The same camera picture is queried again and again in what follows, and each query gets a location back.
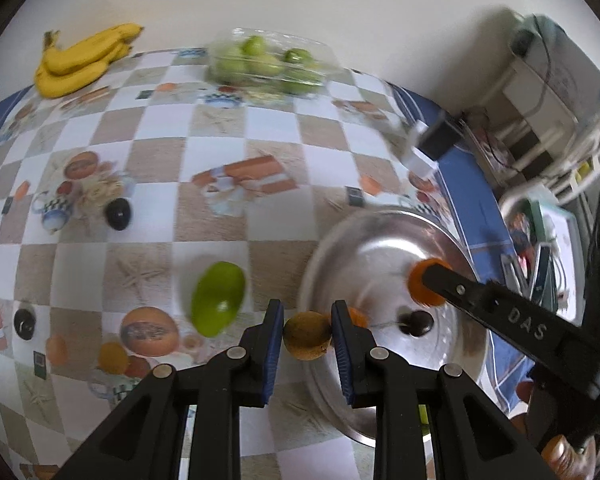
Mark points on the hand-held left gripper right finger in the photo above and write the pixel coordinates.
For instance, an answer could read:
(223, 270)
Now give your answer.
(344, 350)

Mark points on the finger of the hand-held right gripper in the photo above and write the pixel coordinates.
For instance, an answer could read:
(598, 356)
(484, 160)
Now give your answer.
(520, 320)

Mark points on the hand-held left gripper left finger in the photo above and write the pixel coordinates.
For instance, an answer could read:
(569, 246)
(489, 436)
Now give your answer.
(272, 350)

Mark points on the large orange mandarin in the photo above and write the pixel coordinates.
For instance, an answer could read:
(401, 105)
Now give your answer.
(417, 285)
(358, 317)

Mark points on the tan longan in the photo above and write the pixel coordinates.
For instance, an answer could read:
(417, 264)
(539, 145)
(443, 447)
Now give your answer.
(112, 357)
(305, 335)

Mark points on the dark purple plum with stem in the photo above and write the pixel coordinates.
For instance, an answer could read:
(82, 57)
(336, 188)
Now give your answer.
(417, 323)

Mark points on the large steel bowl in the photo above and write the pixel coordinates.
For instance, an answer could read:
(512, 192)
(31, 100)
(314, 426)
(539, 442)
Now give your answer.
(380, 260)

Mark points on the light green jujube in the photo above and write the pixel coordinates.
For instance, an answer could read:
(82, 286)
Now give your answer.
(422, 414)

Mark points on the person's right hand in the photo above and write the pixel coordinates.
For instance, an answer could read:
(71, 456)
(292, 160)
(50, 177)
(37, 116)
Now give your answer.
(562, 460)

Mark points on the black smartphone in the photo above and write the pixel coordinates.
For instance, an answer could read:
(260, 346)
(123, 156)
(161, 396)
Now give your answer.
(539, 272)

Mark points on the green-edged white box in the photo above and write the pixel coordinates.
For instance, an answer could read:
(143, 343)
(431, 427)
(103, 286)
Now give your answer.
(557, 220)

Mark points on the white lattice plastic chair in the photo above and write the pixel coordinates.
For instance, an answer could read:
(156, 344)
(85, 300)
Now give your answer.
(560, 175)

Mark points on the checkered printed tablecloth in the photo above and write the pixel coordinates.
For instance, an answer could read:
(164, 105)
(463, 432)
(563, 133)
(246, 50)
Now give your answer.
(280, 160)

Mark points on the black power bank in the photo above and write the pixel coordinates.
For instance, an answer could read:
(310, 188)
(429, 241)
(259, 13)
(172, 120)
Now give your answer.
(440, 137)

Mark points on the clear plastic tray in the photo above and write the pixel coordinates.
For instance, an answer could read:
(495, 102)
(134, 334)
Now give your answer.
(325, 62)

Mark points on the bunch of yellow bananas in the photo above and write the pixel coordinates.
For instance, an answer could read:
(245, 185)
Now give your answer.
(65, 82)

